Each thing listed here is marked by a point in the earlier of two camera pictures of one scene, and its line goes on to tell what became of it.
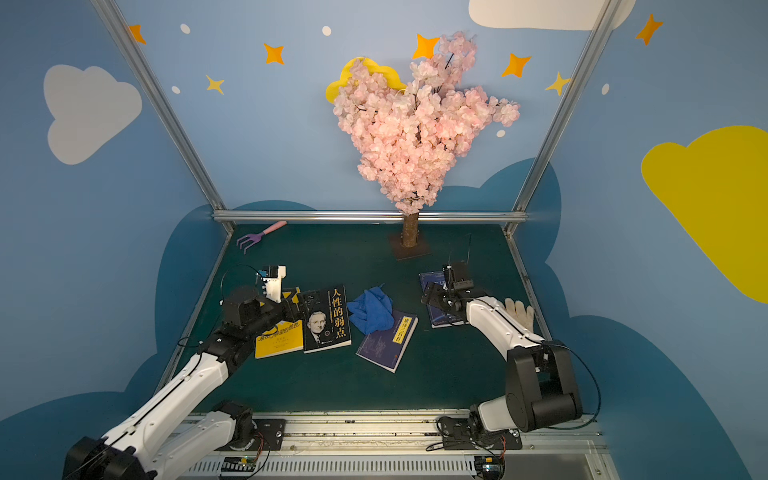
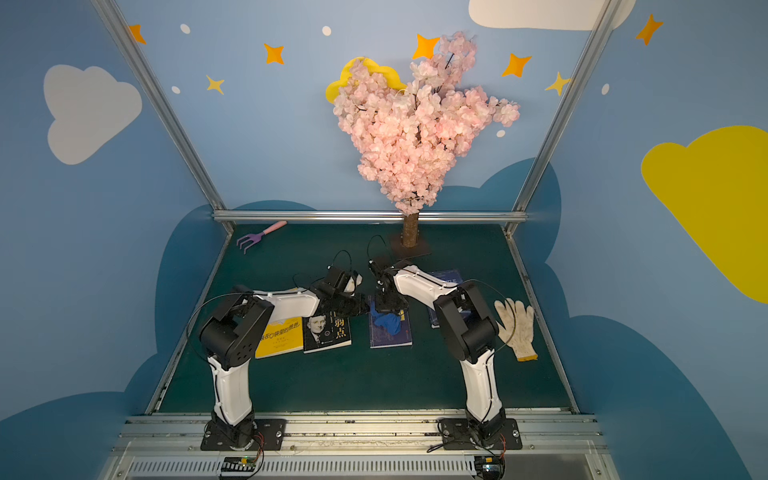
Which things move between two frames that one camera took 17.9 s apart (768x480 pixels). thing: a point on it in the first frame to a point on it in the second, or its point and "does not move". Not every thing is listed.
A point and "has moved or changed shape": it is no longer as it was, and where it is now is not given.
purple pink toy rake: [254, 238] does not move
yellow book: [286, 338] does not move
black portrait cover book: [326, 322] does not move
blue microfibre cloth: [371, 311] has moved or changed shape
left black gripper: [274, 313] to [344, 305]
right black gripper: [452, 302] to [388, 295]
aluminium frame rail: [370, 216] does not move
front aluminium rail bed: [408, 447] does not move
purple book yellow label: [386, 347] has moved or changed shape
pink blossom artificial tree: [409, 133] does not move
